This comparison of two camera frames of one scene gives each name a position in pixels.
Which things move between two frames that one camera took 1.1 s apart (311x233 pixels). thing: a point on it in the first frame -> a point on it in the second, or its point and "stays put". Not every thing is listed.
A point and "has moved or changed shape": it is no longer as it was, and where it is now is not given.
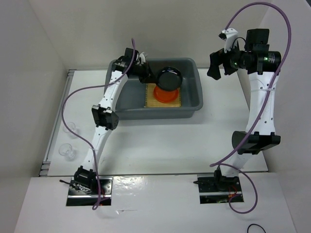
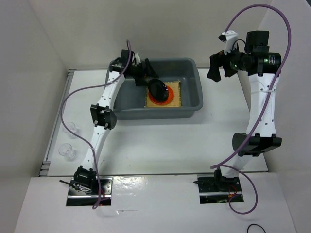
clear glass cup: [66, 149] stays put
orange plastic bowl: [165, 96] has moved or changed shape
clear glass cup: [71, 125] stays put
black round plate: [169, 78] -> [158, 90]
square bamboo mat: [151, 101] stays put
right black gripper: [217, 58] stays put
